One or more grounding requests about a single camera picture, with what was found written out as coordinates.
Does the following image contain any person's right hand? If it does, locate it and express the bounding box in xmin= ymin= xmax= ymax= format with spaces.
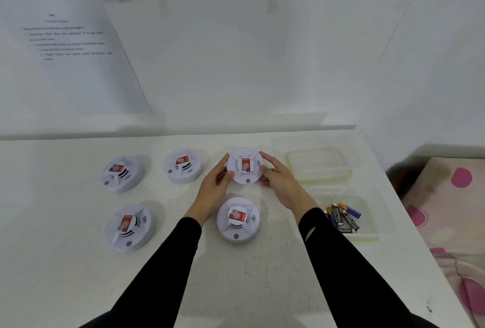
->
xmin=259 ymin=151 xmax=319 ymax=224

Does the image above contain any person's left hand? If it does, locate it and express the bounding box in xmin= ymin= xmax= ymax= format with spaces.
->
xmin=184 ymin=152 xmax=235 ymax=226

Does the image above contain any white round smoke detector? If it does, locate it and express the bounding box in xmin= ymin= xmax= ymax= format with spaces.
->
xmin=216 ymin=198 xmax=261 ymax=244
xmin=163 ymin=148 xmax=204 ymax=184
xmin=100 ymin=156 xmax=144 ymax=194
xmin=226 ymin=148 xmax=265 ymax=185
xmin=104 ymin=203 xmax=157 ymax=255

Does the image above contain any heap of dark batteries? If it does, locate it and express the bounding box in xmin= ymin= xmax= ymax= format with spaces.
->
xmin=324 ymin=202 xmax=362 ymax=235

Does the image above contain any person's right forearm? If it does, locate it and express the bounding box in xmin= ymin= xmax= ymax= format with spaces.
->
xmin=297 ymin=206 xmax=440 ymax=328

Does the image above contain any person's left forearm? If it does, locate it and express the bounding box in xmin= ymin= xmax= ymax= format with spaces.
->
xmin=77 ymin=212 xmax=205 ymax=328

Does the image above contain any clear plastic container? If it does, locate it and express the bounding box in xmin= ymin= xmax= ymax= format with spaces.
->
xmin=303 ymin=185 xmax=387 ymax=244
xmin=271 ymin=135 xmax=360 ymax=185

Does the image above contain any white paper with text lines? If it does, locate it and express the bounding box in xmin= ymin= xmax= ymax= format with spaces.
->
xmin=7 ymin=0 xmax=152 ymax=114

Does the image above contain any pink dotted pillow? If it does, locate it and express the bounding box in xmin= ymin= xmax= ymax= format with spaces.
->
xmin=401 ymin=157 xmax=485 ymax=260

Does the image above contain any pink dotted bedsheet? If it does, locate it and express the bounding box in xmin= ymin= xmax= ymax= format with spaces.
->
xmin=435 ymin=255 xmax=485 ymax=328

